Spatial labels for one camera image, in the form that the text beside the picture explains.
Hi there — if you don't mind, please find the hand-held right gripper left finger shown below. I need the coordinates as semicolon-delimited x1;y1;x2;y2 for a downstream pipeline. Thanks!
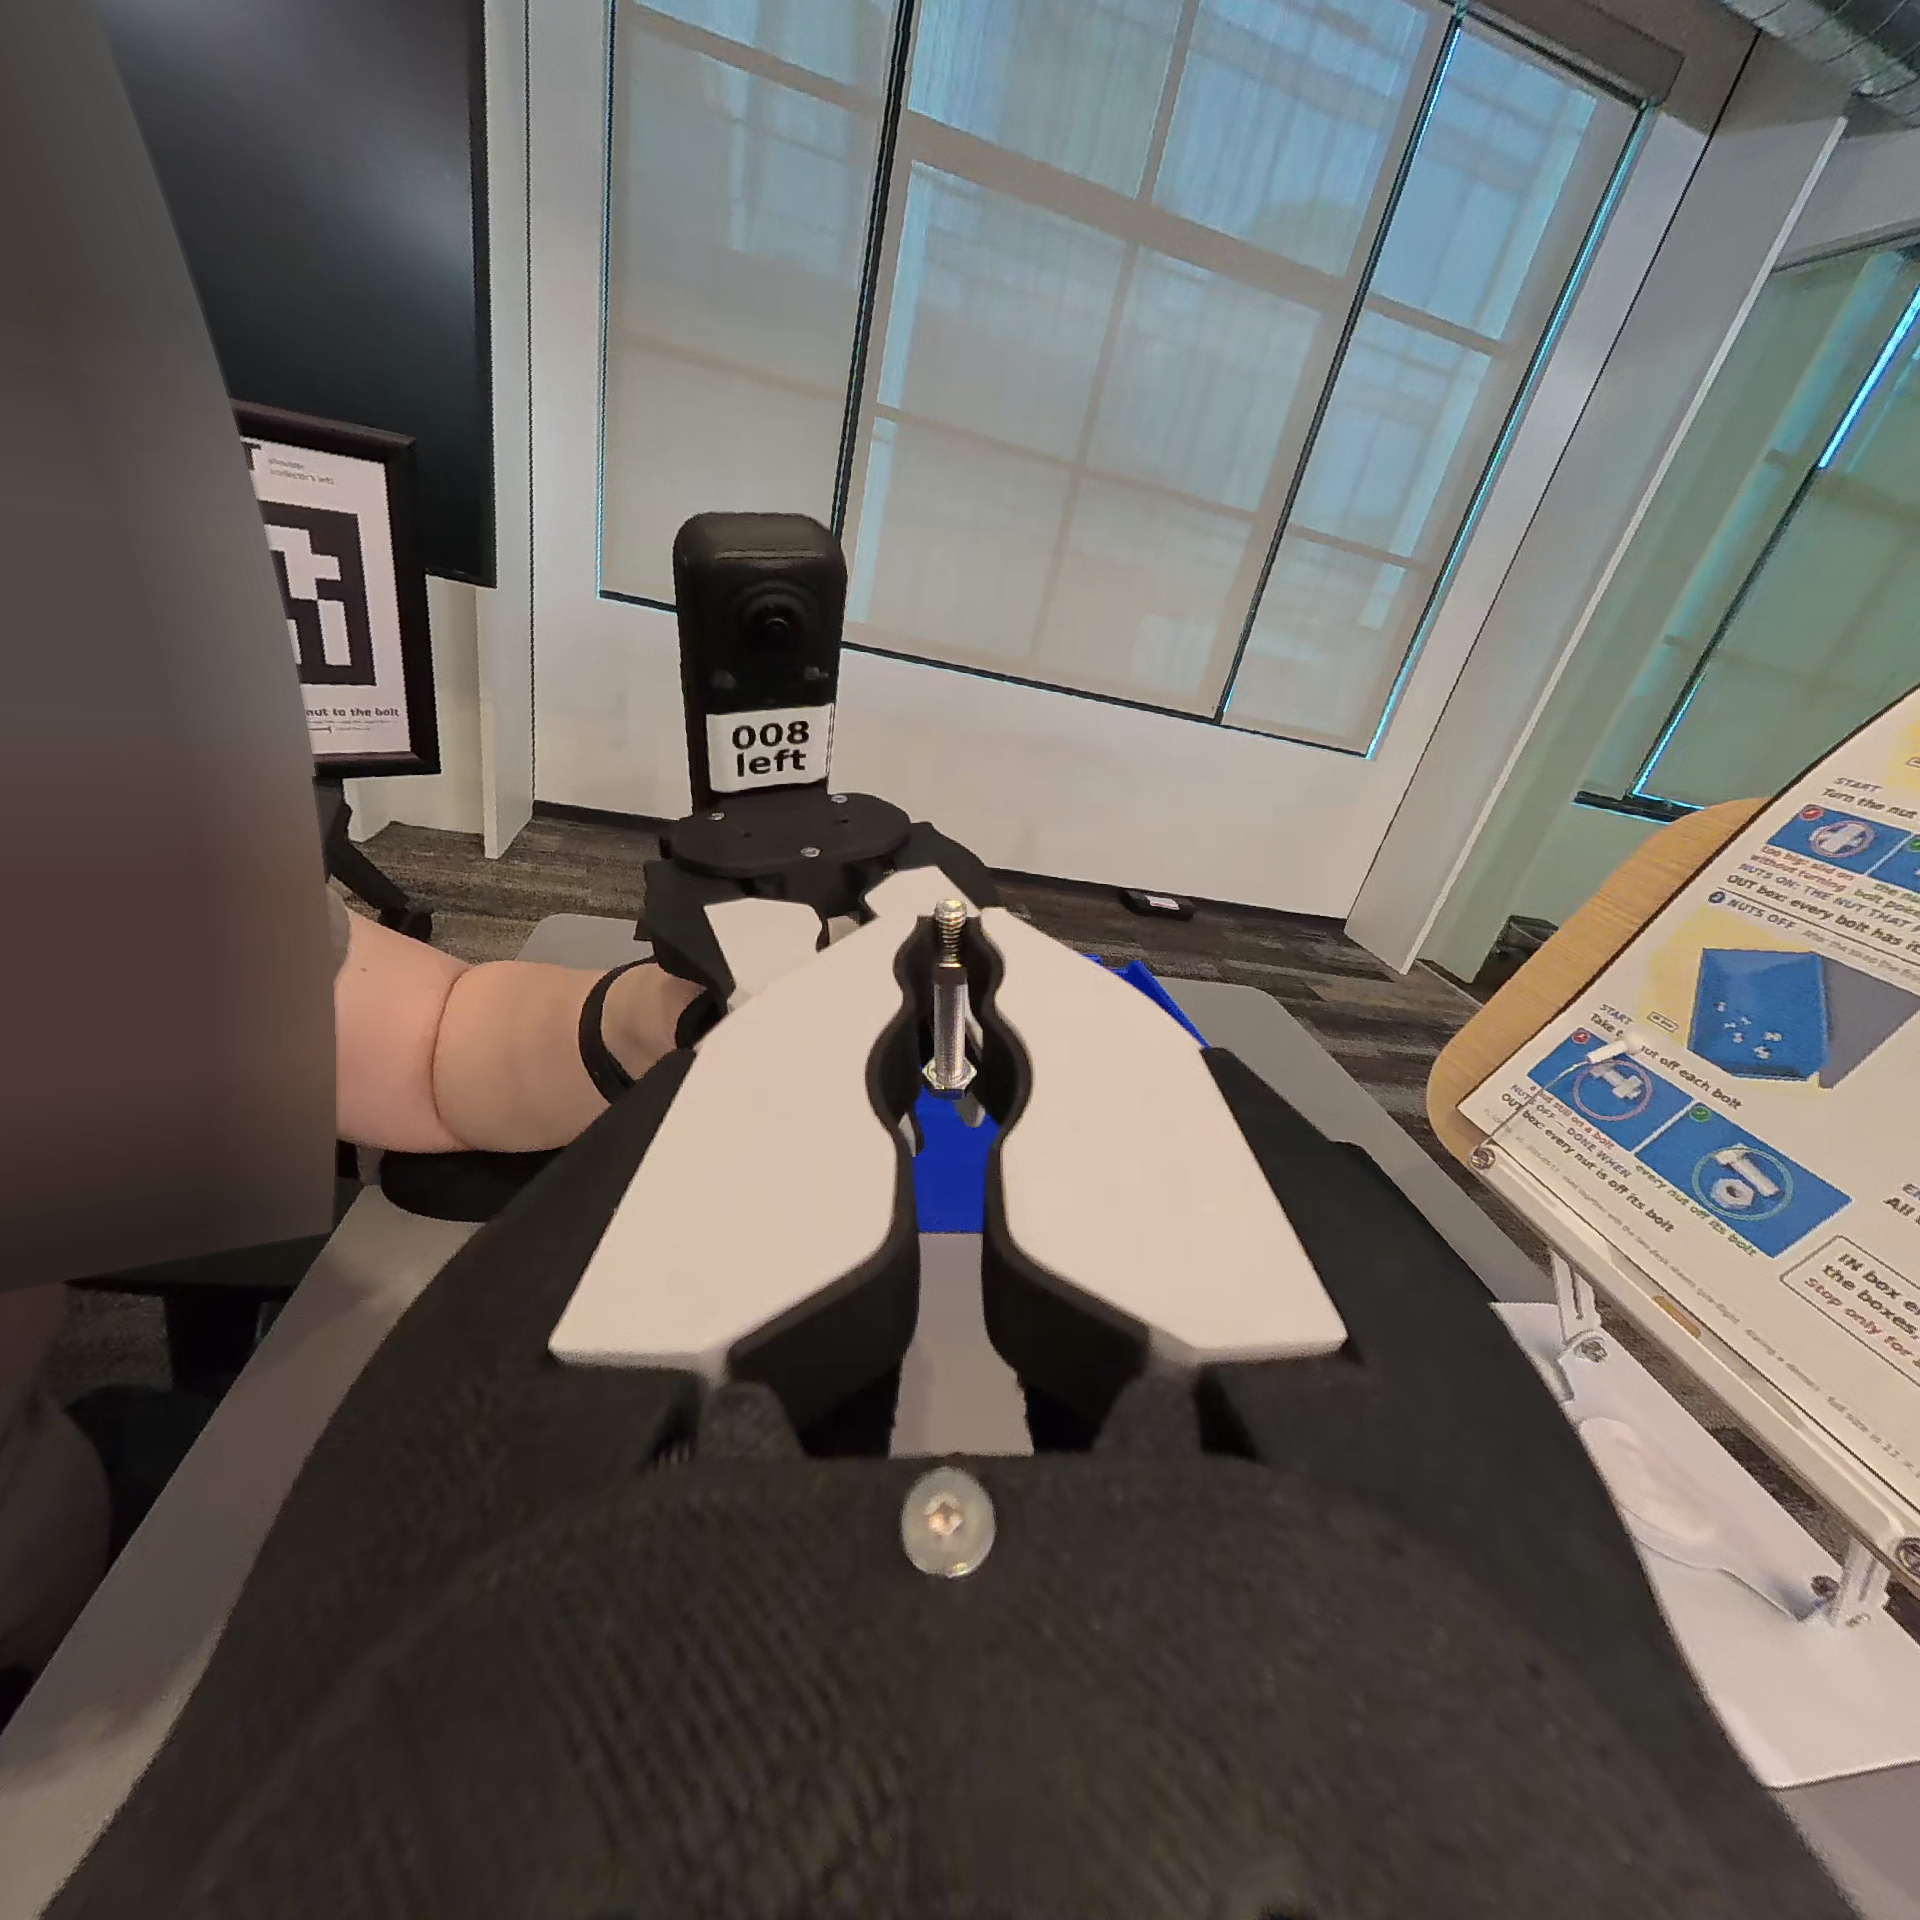
545;900;921;1376

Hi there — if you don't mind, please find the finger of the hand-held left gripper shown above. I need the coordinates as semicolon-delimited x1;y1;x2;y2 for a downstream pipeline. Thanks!
822;867;951;963
701;891;829;1016

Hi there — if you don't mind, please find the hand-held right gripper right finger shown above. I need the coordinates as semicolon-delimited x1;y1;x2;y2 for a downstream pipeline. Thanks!
971;904;1353;1370

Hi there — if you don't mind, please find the thin silver bolt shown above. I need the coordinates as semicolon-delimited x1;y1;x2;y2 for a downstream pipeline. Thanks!
918;897;987;1092

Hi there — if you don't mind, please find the blue plastic bin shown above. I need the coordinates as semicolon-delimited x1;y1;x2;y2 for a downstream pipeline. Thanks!
907;957;1208;1235

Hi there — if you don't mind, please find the person's left forearm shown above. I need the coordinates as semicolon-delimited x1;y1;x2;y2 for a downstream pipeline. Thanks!
334;900;616;1156

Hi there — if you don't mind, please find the person's left hand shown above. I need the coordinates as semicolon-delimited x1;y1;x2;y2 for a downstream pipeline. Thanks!
589;965;704;1121

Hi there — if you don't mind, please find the black stand base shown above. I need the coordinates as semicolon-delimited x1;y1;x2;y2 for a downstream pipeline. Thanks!
317;779;438;945

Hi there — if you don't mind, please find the large grid window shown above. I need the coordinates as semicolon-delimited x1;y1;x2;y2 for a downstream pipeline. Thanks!
598;0;1647;761

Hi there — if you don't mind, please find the black framed marker sign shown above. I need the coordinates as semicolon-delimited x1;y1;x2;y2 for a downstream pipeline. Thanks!
231;403;443;779

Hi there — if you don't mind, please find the laminated instruction board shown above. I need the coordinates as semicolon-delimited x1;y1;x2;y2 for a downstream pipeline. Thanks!
1423;698;1920;1568

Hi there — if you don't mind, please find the white board stand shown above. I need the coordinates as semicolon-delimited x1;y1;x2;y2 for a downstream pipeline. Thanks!
1493;1247;1920;1789

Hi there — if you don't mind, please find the person's grey clothing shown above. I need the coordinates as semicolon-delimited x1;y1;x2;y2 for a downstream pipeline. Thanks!
0;1282;117;1676

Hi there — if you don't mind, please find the green tinted window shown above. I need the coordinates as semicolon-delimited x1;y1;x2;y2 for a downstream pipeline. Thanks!
1574;248;1920;820

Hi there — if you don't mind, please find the black wall panel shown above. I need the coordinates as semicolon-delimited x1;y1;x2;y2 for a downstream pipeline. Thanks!
89;0;497;589

